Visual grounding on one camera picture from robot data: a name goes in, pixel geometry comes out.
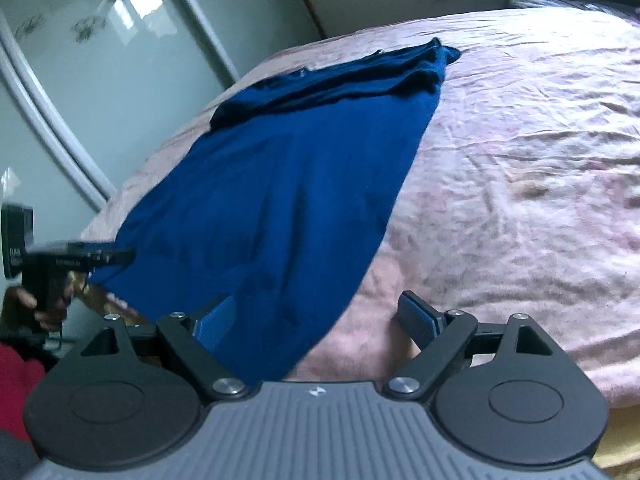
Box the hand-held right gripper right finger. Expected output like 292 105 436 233
382 290 556 407

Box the pink bed sheet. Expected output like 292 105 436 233
79 0 640 411

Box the yellow cloth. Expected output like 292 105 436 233
596 404 640 480

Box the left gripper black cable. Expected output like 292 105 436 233
42 327 73 357

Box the patterned pillow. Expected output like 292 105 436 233
507 0 640 28

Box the person's left hand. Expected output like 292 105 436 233
5 286 69 333

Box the blue knit sweater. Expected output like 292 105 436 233
87 37 462 386

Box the glass wardrobe sliding door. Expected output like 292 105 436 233
0 0 328 217

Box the person's red clothing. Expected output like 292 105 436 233
0 341 48 442

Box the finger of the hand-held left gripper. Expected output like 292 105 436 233
80 242 137 268

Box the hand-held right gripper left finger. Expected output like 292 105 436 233
75 295 249 402

